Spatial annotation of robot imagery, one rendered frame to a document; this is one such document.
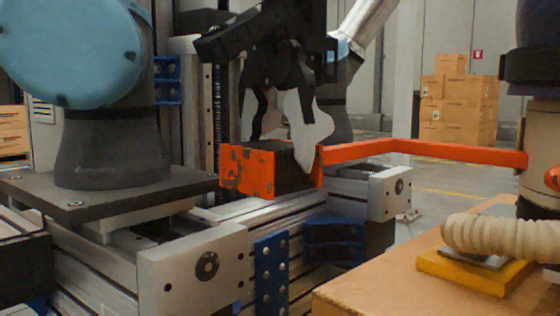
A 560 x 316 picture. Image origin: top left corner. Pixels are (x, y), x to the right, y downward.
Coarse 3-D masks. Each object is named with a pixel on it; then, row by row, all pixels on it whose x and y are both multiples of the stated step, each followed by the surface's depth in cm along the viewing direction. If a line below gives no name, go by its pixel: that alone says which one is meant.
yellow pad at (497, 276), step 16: (432, 256) 49; (448, 256) 49; (464, 256) 48; (496, 256) 48; (432, 272) 48; (448, 272) 47; (464, 272) 45; (480, 272) 45; (496, 272) 45; (512, 272) 45; (528, 272) 48; (480, 288) 44; (496, 288) 43; (512, 288) 44
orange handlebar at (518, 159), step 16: (352, 144) 57; (368, 144) 59; (384, 144) 61; (400, 144) 62; (416, 144) 60; (432, 144) 59; (448, 144) 57; (336, 160) 54; (464, 160) 56; (480, 160) 54; (496, 160) 53; (512, 160) 51; (544, 176) 41
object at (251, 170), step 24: (240, 144) 46; (264, 144) 46; (288, 144) 46; (240, 168) 44; (264, 168) 41; (288, 168) 45; (312, 168) 47; (240, 192) 45; (264, 192) 42; (288, 192) 44
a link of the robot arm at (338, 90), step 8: (344, 40) 89; (344, 48) 88; (328, 56) 86; (344, 56) 88; (328, 64) 86; (344, 64) 88; (328, 72) 86; (344, 72) 89; (344, 80) 89; (320, 88) 87; (328, 88) 87; (336, 88) 88; (344, 88) 89; (320, 96) 87; (328, 96) 87; (336, 96) 88; (344, 96) 90
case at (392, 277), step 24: (408, 240) 59; (432, 240) 59; (384, 264) 51; (408, 264) 51; (336, 288) 45; (360, 288) 45; (384, 288) 45; (408, 288) 45; (432, 288) 45; (456, 288) 45; (528, 288) 45; (552, 288) 45; (312, 312) 45; (336, 312) 43; (360, 312) 41; (384, 312) 40; (408, 312) 40; (432, 312) 40; (456, 312) 40; (480, 312) 40; (504, 312) 40; (528, 312) 40; (552, 312) 40
